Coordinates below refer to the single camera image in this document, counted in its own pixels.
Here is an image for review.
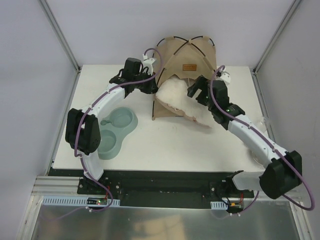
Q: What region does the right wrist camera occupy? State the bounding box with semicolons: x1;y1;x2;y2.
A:
216;69;231;86

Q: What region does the left white cable duct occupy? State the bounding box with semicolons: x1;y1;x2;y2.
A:
42;196;121;207

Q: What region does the aluminium frame post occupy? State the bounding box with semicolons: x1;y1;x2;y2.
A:
37;0;81;73
252;0;303;74

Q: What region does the green double pet bowl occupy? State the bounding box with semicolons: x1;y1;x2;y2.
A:
97;107;138;160

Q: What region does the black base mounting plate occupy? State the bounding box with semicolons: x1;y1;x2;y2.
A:
48;168;254;209

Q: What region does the white fluffy cushion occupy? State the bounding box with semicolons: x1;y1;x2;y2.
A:
155;75;215;128

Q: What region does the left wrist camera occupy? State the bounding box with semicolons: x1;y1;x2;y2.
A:
141;54;157;75

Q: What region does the beige pet tent fabric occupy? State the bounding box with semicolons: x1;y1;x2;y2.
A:
152;35;217;120

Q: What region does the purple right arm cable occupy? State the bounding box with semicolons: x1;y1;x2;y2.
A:
209;65;315;220

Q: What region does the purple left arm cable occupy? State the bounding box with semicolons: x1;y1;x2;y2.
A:
74;47;165;221

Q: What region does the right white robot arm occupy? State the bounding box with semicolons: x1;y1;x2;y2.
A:
187;72;302;199

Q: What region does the right white cable duct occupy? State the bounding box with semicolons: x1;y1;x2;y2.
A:
210;201;244;210

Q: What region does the right aluminium frame post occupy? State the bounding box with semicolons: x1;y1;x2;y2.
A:
252;0;303;74

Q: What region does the left aluminium frame post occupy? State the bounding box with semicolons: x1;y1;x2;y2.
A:
37;0;81;73

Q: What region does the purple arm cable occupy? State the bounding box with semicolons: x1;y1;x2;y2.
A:
74;47;165;221
209;65;315;220

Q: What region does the white cable duct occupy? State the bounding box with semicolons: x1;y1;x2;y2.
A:
210;201;244;210
42;196;121;207

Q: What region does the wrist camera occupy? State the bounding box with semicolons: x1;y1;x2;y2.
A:
141;54;157;75
216;69;231;86

